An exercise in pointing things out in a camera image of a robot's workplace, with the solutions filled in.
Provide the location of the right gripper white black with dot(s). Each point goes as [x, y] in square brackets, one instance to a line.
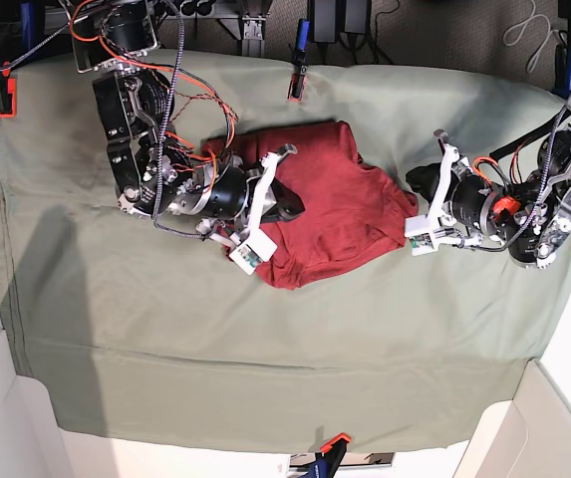
[240, 201]

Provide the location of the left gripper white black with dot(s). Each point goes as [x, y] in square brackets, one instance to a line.
[464, 205]

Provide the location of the red long-sleeve T-shirt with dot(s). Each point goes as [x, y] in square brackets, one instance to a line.
[354, 212]

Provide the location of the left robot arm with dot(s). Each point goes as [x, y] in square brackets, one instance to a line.
[517, 199]

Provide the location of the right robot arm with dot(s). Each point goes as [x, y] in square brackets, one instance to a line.
[158, 174]

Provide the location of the black power adapter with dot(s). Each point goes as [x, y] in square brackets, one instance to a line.
[330, 18]

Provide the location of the green table cloth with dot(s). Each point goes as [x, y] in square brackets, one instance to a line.
[139, 334]

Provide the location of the orange black clamp near edge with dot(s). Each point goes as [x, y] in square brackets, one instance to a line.
[328, 459]

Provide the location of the white bin right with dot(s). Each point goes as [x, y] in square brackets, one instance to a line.
[526, 436]

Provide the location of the white bin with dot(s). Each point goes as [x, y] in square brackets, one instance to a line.
[526, 436]
[31, 443]

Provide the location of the orange black clamp far-left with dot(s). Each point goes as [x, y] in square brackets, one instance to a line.
[8, 90]

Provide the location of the white bin left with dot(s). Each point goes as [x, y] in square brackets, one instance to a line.
[31, 443]

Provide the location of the blue handled clamp top centre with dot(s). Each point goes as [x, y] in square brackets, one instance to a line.
[297, 82]

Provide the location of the aluminium frame bracket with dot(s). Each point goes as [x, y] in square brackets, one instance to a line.
[245, 21]

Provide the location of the blue clamp handle top-right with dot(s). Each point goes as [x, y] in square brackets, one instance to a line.
[562, 85]

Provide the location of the blue clamp handle top-left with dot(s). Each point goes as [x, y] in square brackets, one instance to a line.
[32, 17]

